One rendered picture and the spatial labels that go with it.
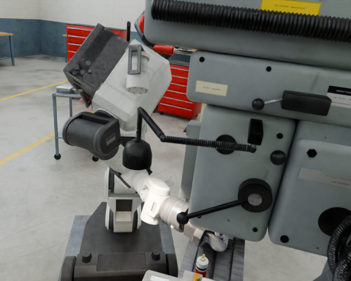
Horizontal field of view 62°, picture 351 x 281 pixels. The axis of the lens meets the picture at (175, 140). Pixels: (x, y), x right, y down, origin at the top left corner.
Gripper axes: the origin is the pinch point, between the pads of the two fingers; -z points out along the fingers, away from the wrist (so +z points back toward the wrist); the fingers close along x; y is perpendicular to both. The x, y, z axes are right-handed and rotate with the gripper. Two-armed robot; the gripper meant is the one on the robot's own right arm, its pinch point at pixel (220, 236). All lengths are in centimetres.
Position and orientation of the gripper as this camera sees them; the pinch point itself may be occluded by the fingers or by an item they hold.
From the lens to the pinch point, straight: 86.4
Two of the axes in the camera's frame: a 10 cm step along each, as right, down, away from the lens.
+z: -8.1, -3.1, 4.9
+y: -1.1, 9.1, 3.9
